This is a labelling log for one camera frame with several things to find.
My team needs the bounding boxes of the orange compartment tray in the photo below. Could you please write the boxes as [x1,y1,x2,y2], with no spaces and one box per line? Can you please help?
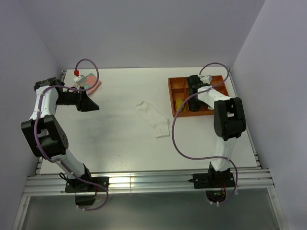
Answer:
[168,75,223,117]

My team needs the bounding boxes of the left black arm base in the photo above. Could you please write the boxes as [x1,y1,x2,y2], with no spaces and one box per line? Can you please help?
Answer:
[59,167,109,211]

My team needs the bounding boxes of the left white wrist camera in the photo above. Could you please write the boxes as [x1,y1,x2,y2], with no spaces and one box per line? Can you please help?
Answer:
[73,75,87,89]

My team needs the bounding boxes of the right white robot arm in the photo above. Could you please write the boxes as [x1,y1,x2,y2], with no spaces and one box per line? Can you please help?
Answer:
[187,75,246,187]

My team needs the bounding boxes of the pink green patterned socks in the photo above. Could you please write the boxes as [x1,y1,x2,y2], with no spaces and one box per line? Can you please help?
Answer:
[73,73,101,95]

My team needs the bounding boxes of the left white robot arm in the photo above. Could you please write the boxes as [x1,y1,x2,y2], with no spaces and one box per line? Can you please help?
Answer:
[21,78,99,191]

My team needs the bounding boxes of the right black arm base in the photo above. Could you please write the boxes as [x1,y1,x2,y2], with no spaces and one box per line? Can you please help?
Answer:
[189,163,236,205]

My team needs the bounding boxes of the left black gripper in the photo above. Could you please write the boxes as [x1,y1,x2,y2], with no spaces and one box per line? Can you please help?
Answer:
[56,87,99,112]

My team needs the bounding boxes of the yellow rolled sock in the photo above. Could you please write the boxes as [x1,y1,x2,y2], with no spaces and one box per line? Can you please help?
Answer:
[175,99,188,112]

